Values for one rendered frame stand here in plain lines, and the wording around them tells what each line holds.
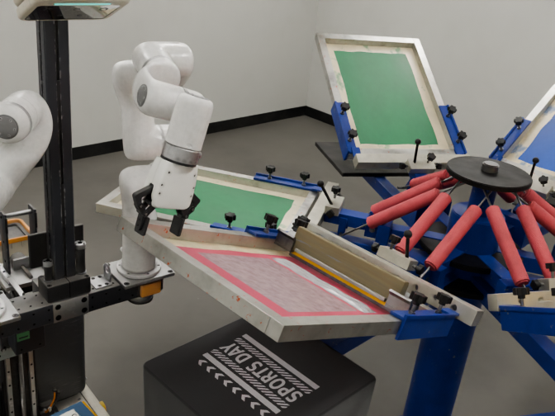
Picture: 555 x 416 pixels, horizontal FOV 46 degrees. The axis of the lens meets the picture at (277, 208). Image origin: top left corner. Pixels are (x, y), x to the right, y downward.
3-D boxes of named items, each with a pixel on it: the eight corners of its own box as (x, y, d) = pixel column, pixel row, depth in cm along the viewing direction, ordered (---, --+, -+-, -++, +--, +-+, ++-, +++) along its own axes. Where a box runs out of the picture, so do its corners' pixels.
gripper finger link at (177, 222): (188, 202, 141) (179, 231, 142) (177, 201, 138) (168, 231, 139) (197, 208, 139) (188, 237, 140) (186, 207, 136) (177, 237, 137)
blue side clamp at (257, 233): (249, 252, 200) (258, 230, 199) (239, 245, 203) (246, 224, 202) (307, 257, 223) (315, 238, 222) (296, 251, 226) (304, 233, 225)
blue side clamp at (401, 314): (397, 340, 166) (407, 315, 164) (381, 331, 169) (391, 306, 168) (447, 336, 189) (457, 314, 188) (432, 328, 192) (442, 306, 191)
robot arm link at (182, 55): (120, 86, 170) (176, 85, 176) (138, 121, 154) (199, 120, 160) (122, 24, 161) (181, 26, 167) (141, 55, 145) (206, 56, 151)
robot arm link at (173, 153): (190, 143, 138) (187, 156, 138) (157, 138, 131) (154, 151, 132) (213, 154, 133) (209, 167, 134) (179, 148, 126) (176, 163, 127)
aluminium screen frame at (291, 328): (277, 342, 129) (284, 325, 128) (115, 229, 165) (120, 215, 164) (446, 330, 190) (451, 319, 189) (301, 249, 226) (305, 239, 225)
